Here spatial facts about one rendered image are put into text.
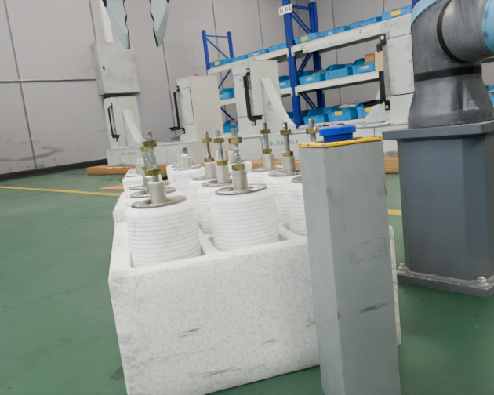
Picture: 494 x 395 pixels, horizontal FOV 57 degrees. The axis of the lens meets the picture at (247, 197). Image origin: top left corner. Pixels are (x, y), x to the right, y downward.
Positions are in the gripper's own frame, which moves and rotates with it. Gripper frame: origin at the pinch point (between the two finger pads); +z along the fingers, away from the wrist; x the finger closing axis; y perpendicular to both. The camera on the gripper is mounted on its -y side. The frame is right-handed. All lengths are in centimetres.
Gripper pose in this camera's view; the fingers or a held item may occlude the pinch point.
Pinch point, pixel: (142, 36)
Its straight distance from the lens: 65.1
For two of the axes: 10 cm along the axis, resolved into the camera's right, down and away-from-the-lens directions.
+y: -2.1, -1.3, 9.7
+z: 1.2, 9.8, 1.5
